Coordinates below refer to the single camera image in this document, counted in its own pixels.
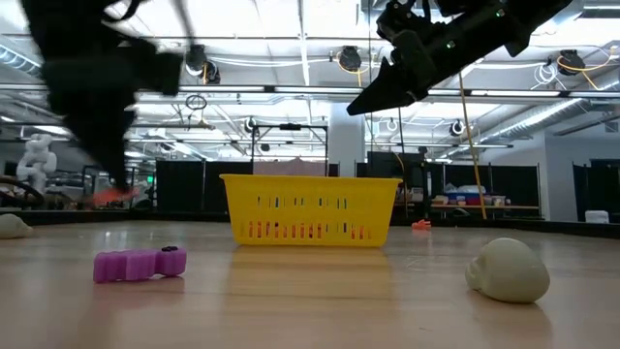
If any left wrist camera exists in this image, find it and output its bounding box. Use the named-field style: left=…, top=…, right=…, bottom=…
left=139, top=50, right=184, bottom=97

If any black metal frame rig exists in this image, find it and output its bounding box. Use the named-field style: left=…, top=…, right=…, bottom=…
left=250, top=122, right=330, bottom=178

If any yellow plastic basket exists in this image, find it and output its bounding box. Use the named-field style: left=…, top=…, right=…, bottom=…
left=219, top=173, right=404, bottom=249

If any long ceiling light bar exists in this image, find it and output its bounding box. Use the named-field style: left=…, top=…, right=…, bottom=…
left=0, top=82, right=620, bottom=99

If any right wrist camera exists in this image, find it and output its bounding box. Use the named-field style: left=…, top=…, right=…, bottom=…
left=376, top=0, right=437, bottom=43

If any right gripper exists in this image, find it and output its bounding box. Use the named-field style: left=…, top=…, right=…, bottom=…
left=346, top=28, right=490, bottom=116

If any blue red storage box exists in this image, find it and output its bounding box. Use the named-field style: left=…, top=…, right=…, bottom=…
left=445, top=183, right=488, bottom=207

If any white robot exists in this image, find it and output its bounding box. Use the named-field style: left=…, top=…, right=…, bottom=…
left=15, top=133, right=59, bottom=195

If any pale skull decoration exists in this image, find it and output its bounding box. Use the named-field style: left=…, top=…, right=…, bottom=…
left=464, top=237, right=552, bottom=305
left=0, top=212, right=35, bottom=240

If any yellow hanging cable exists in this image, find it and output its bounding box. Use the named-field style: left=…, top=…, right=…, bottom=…
left=454, top=72, right=488, bottom=221

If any purple skeleton figure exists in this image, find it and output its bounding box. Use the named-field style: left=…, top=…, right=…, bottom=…
left=92, top=245, right=188, bottom=285

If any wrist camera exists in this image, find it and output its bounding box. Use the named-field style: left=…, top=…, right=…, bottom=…
left=139, top=50, right=184, bottom=97
left=376, top=0, right=437, bottom=43

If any wooden side table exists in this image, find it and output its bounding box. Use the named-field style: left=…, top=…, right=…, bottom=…
left=429, top=203, right=542, bottom=217

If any pink fabric cover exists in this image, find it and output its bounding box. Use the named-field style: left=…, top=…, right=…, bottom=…
left=252, top=157, right=328, bottom=176

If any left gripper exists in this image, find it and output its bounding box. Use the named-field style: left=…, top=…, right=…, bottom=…
left=43, top=43, right=146, bottom=191

